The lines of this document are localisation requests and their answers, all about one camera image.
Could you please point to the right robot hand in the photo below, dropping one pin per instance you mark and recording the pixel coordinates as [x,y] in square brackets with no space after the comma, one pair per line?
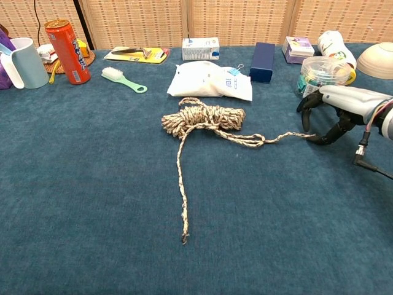
[353,99]

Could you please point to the clear tub of clips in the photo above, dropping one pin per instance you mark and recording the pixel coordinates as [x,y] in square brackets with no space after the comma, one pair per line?
[322,72]

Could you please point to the cream upturned bowl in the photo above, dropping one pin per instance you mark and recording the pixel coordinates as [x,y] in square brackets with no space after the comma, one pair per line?
[377,61]

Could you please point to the white bottle yellow cap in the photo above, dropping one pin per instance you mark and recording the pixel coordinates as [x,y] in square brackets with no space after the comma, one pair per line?
[333,44]

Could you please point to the small purple white box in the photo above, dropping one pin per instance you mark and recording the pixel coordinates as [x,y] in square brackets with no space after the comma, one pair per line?
[298,50]

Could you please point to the navy blue long box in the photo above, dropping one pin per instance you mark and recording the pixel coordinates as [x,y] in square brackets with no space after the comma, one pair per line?
[262,61]

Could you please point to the blue binder clip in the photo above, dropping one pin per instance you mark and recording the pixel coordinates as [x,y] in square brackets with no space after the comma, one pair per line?
[234,72]

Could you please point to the woven folding screen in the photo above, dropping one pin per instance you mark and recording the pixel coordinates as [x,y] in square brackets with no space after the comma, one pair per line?
[230,21]

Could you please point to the white plastic bag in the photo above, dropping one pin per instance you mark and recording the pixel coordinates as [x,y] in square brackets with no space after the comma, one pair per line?
[199,81]

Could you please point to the white and blue carton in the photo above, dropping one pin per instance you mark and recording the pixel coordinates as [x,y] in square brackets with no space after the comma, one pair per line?
[199,49]

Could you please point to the razor in yellow blister pack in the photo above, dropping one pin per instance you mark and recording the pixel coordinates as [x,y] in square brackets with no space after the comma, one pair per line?
[138,55]

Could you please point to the mint green brush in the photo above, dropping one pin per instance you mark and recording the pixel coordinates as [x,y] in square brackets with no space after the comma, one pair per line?
[119,78]

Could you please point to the woven round coaster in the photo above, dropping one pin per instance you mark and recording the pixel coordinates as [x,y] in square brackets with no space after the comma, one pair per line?
[91,58]

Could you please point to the blue table cloth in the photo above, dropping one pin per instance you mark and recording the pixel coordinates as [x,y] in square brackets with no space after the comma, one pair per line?
[92,199]

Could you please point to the black stand pole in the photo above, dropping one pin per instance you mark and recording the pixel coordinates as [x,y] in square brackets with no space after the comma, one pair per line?
[83,24]

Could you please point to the red drink can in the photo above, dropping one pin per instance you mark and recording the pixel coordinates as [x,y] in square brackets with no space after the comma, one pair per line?
[69,55]

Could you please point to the white snack packet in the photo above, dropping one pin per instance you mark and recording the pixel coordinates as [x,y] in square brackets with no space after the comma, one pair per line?
[46,53]

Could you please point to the light blue mug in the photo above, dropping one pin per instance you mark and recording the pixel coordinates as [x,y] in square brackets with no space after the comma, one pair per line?
[30,67]

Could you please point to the light blue toothbrush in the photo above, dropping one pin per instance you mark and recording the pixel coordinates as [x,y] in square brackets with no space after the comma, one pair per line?
[4,49]

